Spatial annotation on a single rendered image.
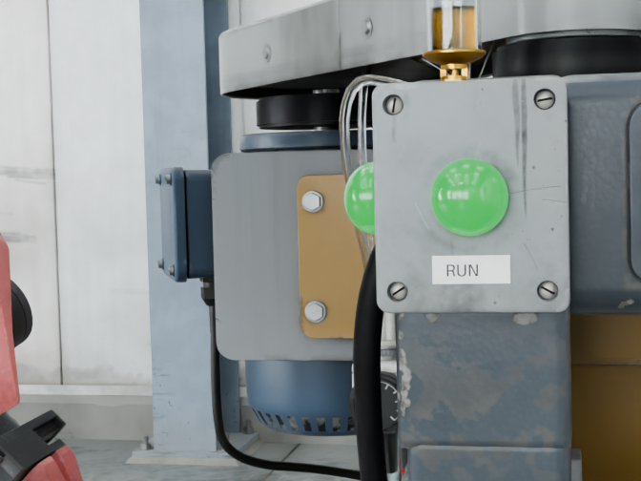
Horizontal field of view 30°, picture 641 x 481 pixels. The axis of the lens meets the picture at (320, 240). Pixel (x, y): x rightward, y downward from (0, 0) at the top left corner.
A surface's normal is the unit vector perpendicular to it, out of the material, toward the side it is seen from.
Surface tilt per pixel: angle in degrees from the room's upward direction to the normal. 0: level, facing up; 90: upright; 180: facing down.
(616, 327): 90
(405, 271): 90
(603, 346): 90
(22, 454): 44
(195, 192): 90
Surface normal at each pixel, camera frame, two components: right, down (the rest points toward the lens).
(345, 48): -0.89, 0.04
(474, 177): -0.04, -0.40
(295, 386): -0.41, 0.07
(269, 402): -0.69, 0.13
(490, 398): -0.20, 0.06
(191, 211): 0.25, 0.04
